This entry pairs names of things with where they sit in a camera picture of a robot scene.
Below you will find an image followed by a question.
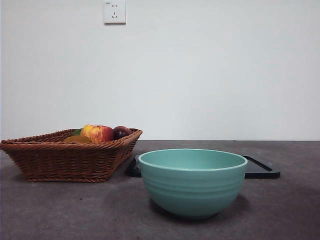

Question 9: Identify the teal ceramic bowl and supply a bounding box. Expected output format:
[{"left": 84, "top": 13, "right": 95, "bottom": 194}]
[{"left": 137, "top": 148, "right": 249, "bottom": 220}]

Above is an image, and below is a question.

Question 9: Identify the brown kiwi fruit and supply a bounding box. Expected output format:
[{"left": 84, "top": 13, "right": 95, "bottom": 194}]
[{"left": 62, "top": 135, "right": 94, "bottom": 144}]

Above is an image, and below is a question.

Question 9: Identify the dark red plum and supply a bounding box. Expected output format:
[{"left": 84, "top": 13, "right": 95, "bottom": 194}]
[{"left": 112, "top": 125, "right": 133, "bottom": 141}]

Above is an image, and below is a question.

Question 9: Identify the red yellow apple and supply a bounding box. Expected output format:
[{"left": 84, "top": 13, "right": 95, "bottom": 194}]
[{"left": 79, "top": 124, "right": 115, "bottom": 144}]

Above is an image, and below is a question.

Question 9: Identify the brown wicker basket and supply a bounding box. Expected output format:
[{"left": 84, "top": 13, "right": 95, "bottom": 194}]
[{"left": 0, "top": 128, "right": 144, "bottom": 183}]

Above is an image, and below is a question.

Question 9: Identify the dark rectangular tray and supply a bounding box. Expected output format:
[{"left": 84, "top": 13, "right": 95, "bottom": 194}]
[{"left": 124, "top": 154, "right": 281, "bottom": 180}]

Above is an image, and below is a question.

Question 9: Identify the white wall socket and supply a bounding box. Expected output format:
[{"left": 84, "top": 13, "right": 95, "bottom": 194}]
[{"left": 103, "top": 0, "right": 127, "bottom": 26}]

